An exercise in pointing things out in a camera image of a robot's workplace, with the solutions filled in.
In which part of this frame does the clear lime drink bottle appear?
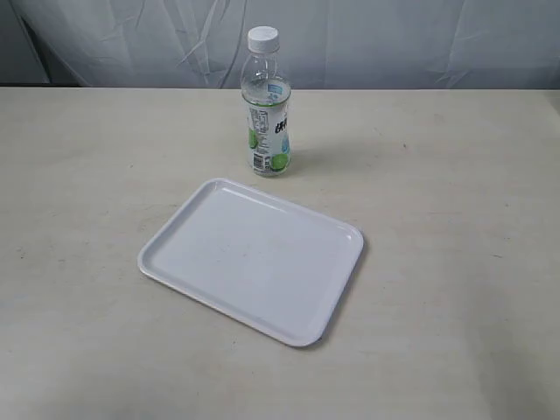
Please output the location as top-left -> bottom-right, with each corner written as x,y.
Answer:
241,26 -> 291,177

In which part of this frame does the white plastic tray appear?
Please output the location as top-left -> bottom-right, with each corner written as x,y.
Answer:
137,178 -> 364,347

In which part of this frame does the white wrinkled backdrop cloth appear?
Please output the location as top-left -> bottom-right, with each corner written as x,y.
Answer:
1,1 -> 559,89

